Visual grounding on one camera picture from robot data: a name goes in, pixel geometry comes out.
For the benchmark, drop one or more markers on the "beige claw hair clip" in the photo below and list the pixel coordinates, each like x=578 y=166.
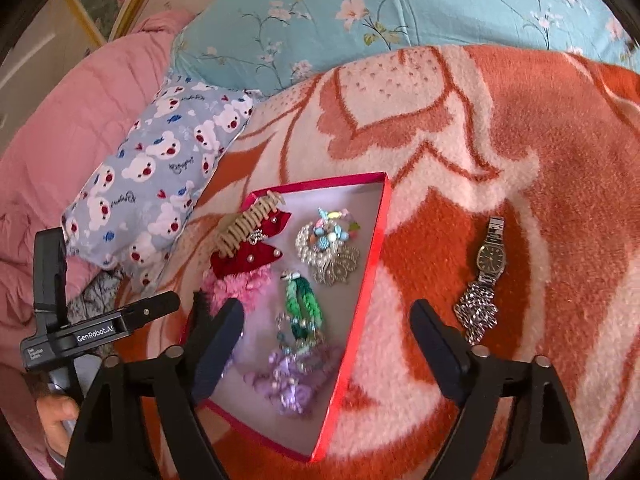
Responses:
x=250 y=225

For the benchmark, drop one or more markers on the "red shallow gift box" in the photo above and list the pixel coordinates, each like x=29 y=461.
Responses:
x=344 y=306

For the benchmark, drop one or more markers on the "bear print blue pillow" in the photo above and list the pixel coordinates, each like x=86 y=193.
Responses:
x=135 y=205

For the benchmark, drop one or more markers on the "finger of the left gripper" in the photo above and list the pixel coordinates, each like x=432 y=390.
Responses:
x=144 y=311

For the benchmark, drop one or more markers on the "blue floral pillow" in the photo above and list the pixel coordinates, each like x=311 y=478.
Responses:
x=269 y=45

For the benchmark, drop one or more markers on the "orange white fleece blanket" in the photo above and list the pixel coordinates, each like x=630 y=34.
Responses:
x=547 y=141

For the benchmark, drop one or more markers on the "pink quilt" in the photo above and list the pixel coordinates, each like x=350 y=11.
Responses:
x=80 y=122

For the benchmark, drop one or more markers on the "dark red velvet bow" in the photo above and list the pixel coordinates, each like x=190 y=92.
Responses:
x=250 y=257

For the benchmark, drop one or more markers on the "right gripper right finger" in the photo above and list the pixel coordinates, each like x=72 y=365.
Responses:
x=542 y=437

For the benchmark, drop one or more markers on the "pink ribbon flower scrunchie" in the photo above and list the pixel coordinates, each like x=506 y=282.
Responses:
x=247 y=287

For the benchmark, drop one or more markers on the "black hair comb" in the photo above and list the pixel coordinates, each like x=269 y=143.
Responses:
x=200 y=309

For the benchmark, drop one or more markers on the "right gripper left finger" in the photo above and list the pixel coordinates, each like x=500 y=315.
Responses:
x=111 y=441

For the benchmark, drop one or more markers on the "silver wrist watch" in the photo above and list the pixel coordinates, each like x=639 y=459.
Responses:
x=476 y=310

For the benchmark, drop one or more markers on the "left hand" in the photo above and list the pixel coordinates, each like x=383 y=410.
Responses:
x=53 y=411

